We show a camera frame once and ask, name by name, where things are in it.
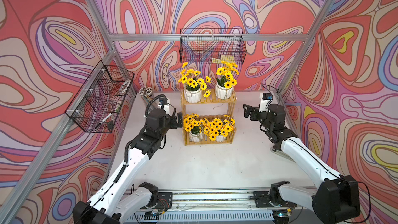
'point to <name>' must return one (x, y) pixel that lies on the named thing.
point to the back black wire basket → (200, 45)
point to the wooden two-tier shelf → (209, 97)
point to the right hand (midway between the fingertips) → (251, 108)
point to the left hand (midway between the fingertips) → (175, 112)
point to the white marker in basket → (102, 121)
